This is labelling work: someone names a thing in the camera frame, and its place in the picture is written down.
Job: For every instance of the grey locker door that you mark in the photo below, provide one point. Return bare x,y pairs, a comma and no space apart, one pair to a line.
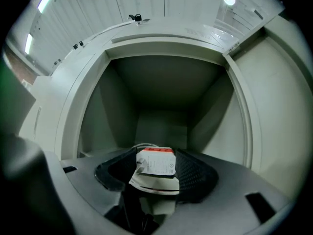
271,111

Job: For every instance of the short ceiling strip light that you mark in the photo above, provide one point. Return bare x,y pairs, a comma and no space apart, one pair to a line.
28,43

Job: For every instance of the white item with red label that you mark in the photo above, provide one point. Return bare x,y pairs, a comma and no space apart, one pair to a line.
156,166

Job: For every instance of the grey metal locker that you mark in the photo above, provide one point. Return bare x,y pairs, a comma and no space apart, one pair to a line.
156,94

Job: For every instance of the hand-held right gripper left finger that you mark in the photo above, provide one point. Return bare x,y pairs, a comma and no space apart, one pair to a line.
115,172

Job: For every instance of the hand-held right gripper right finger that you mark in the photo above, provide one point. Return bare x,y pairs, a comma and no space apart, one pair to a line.
198,177

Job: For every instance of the black clip on locker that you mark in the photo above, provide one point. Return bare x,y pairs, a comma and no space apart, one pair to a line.
136,17

